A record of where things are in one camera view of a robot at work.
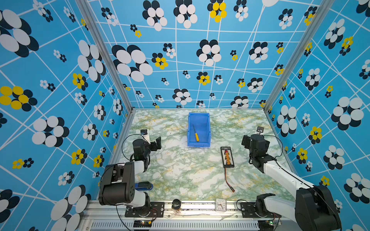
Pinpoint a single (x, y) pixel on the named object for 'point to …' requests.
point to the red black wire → (230, 186)
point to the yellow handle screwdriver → (196, 135)
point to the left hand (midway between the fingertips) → (155, 137)
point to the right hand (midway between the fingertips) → (257, 137)
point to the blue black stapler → (141, 186)
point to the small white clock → (221, 204)
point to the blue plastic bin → (201, 121)
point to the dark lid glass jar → (176, 205)
